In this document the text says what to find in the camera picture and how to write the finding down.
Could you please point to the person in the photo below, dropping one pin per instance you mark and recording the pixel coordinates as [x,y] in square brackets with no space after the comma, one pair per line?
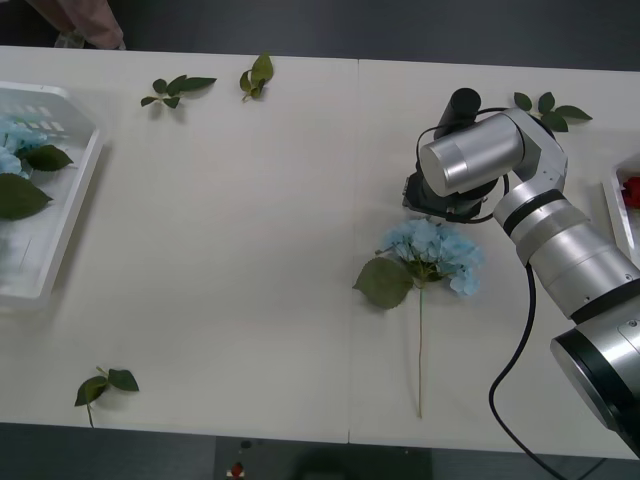
[90,22]

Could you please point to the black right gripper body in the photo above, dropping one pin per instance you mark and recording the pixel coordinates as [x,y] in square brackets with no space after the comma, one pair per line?
[440,205]

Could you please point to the loose twig with two leaves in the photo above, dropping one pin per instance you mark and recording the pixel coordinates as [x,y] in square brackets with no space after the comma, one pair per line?
[122,380]

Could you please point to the loose twig with narrow leaves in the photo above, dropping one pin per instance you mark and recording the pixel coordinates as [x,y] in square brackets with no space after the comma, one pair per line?
[187,84]

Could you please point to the loose twig with four leaves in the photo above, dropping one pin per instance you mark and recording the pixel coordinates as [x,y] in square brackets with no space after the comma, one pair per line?
[575,112]

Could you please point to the shallow white plastic box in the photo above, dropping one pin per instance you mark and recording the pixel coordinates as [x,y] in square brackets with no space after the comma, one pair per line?
[60,200]
[617,210]

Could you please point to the silver and black right arm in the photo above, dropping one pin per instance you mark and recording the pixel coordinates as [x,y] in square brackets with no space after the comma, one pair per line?
[565,240]

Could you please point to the loose twig with curled leaf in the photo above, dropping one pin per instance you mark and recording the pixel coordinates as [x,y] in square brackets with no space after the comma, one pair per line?
[261,67]

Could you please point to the pale blue flower with large leaf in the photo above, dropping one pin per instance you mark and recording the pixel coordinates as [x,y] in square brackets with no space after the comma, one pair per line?
[430,245]

